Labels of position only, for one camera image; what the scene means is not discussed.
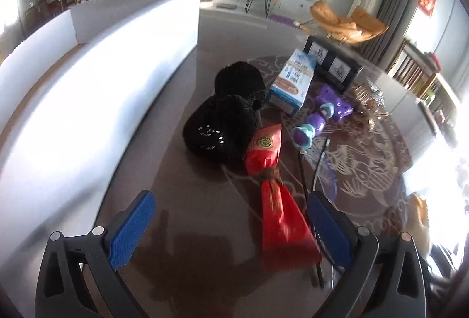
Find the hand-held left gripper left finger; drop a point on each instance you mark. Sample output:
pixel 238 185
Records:
pixel 130 226

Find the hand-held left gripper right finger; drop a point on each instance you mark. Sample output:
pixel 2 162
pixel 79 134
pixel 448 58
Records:
pixel 329 230

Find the red foil packet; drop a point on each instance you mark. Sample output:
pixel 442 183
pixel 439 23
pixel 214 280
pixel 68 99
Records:
pixel 278 215

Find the purple plastic toy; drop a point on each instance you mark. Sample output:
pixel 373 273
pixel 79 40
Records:
pixel 329 102

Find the black fuzzy hat bundle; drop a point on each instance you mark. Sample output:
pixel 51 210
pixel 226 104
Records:
pixel 227 109

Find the brown patterned desktop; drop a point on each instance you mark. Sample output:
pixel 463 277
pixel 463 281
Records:
pixel 205 201

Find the blue and white carton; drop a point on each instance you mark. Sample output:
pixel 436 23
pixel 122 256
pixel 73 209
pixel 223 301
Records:
pixel 293 83

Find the black box with calligraphy prints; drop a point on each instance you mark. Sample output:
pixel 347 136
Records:
pixel 331 63

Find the wooden bookshelf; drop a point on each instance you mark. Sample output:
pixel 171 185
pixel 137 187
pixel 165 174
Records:
pixel 438 98

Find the wooden slatted chair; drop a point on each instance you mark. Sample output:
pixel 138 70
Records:
pixel 412 65

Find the orange lounge chair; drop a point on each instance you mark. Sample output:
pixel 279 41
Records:
pixel 342 23

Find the purple floor mat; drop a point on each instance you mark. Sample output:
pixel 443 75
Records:
pixel 281 20

